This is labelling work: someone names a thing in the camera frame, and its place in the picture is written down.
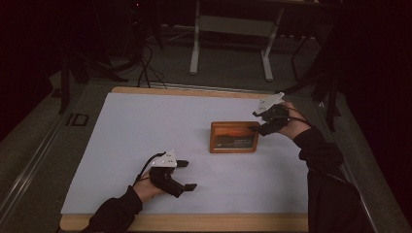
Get black floor bracket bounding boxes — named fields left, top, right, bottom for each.
left=65, top=113, right=89, bottom=127

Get black tripod stand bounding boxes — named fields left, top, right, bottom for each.
left=275, top=32, right=342, bottom=132

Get white metal stand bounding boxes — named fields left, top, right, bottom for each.
left=189, top=0, right=286, bottom=83

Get person's left hand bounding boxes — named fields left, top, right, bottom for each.
left=133, top=171, right=166, bottom=204

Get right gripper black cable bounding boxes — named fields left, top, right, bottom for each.
left=285, top=106, right=313, bottom=128

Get metal floor rail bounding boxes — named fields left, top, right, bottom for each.
left=315, top=101, right=378, bottom=233
left=0, top=111, right=71, bottom=216

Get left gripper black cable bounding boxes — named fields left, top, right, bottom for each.
left=132, top=151, right=167, bottom=187

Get white paper sheet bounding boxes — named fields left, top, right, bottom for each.
left=61, top=91, right=311, bottom=216

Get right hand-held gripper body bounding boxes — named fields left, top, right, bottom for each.
left=252, top=91, right=292, bottom=131

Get person's right hand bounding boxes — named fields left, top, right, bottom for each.
left=279, top=101, right=312, bottom=141

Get black floor cables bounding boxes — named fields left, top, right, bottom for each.
left=137, top=42, right=168, bottom=90

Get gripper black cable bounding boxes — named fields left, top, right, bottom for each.
left=132, top=151, right=167, bottom=187
left=285, top=106, right=313, bottom=128

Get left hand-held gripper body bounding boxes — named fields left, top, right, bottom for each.
left=149, top=149, right=187, bottom=199

